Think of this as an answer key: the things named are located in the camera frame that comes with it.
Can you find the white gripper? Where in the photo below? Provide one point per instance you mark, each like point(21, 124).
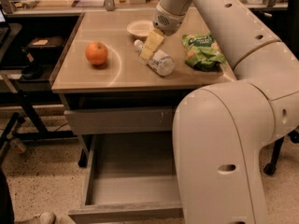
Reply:
point(168, 21)

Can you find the clear plastic water bottle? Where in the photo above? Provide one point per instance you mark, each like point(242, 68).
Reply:
point(159, 62)

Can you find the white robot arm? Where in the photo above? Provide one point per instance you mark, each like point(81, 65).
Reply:
point(219, 130)

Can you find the grey drawer cabinet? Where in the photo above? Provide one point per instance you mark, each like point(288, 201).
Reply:
point(123, 81)

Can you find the closed grey upper drawer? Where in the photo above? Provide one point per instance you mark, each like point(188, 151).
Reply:
point(120, 120)

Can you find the open grey drawer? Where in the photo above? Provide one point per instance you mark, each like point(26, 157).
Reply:
point(129, 177)

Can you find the white paper bowl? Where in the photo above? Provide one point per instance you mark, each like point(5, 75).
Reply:
point(140, 29)

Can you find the green chip bag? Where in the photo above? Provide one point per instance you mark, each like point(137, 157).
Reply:
point(202, 52)

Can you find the orange apple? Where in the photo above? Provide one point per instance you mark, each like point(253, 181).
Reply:
point(96, 53)

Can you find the black box on shelf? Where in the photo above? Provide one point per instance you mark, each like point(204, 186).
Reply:
point(46, 46)

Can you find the black tape dispenser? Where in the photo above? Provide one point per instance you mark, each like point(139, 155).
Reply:
point(32, 70)

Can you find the white shoe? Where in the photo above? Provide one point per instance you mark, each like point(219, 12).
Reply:
point(44, 218)

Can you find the black desk frame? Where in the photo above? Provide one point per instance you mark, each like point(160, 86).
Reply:
point(10, 137)

